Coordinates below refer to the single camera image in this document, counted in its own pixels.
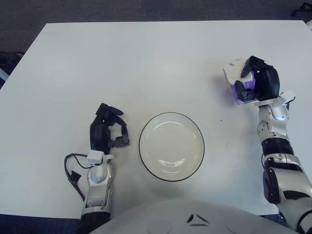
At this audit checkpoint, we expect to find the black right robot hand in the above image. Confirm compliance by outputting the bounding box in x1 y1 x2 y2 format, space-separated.
234 55 280 102

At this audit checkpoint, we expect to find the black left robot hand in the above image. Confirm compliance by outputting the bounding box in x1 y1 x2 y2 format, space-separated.
89 103 130 156

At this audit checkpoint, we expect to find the purple tissue paper pack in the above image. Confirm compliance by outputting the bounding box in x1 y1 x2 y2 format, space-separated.
222 58 260 106

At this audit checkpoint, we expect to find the white plate black rim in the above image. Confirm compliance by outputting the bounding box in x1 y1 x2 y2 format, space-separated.
138 112 205 182

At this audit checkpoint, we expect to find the black office chair base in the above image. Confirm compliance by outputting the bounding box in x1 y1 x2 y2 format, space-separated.
291 1 312 17

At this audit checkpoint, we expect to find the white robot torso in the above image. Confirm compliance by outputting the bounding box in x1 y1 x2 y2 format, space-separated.
90 198 300 234

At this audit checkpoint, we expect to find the black bag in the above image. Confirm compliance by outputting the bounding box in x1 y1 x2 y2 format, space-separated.
0 51 25 71

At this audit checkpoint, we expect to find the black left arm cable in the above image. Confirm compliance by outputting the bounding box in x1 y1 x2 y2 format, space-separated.
64 153 95 200

